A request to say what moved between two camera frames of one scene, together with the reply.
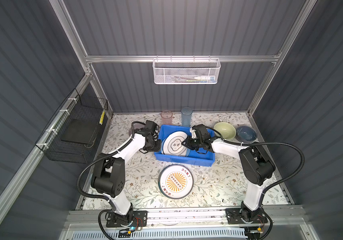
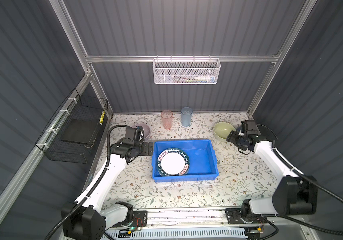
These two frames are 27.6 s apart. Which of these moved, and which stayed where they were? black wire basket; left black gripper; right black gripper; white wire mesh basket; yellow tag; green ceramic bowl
Moved: right black gripper; left black gripper
Stayed: yellow tag; green ceramic bowl; black wire basket; white wire mesh basket
